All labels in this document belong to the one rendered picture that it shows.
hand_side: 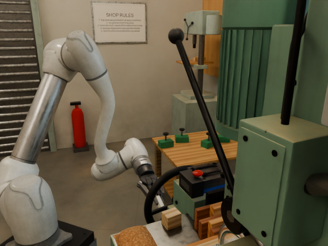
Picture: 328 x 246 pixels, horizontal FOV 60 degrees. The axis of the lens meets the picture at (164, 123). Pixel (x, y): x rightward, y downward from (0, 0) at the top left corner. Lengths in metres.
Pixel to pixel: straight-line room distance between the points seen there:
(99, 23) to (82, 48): 2.36
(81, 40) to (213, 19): 1.79
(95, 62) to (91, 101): 2.45
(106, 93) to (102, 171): 0.40
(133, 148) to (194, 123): 1.62
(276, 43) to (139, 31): 3.15
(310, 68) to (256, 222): 0.21
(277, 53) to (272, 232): 0.27
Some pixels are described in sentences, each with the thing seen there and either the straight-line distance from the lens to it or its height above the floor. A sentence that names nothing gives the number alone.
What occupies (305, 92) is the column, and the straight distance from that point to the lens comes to 0.41.
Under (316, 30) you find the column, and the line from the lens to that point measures 0.41.
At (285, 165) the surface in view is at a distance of 0.34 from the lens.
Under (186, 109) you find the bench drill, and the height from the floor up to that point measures 0.64.
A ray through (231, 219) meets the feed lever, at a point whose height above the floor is 1.11.
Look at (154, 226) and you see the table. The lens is 0.83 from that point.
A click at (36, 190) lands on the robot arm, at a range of 1.11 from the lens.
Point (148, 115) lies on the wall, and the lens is 3.80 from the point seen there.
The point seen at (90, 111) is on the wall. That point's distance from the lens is 3.64.
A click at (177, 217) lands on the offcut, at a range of 0.81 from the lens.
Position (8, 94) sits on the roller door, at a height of 0.73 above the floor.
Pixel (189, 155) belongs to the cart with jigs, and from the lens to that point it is 2.12.
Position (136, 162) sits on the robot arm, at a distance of 1.38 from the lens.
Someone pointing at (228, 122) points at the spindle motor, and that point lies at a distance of 0.59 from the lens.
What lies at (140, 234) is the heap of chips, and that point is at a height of 0.94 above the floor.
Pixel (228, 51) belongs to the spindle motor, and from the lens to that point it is 0.57.
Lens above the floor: 1.41
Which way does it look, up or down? 18 degrees down
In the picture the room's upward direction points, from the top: straight up
